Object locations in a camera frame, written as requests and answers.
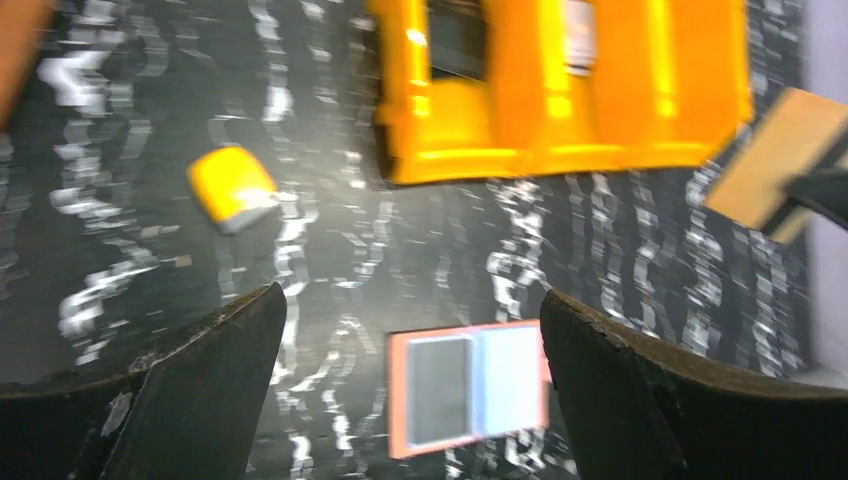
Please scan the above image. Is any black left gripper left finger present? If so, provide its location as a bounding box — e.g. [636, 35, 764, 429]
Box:
[1, 283, 287, 479]

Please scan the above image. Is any card stack middle bin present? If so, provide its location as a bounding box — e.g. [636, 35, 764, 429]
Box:
[561, 0, 597, 76]

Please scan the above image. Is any black wallet in bin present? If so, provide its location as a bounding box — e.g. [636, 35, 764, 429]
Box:
[427, 0, 487, 80]

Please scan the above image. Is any grey card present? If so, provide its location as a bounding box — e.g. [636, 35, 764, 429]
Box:
[407, 335, 473, 446]

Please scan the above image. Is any yellow three-compartment bin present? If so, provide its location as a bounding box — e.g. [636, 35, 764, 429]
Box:
[367, 1, 753, 185]

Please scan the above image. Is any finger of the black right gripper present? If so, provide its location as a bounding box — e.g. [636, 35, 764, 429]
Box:
[761, 167, 847, 234]

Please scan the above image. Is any small yellow grey box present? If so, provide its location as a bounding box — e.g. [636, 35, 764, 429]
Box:
[186, 146, 279, 235]

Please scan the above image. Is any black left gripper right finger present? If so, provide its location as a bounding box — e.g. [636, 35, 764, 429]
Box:
[540, 290, 847, 479]

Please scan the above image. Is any pink leather card holder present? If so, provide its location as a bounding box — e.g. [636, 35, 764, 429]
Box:
[386, 320, 551, 459]

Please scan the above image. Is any yellow credit card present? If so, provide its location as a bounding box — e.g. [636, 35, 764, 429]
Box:
[705, 88, 847, 244]

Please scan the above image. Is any orange wooden shelf rack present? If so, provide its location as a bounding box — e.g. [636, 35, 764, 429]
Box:
[1, 0, 54, 132]

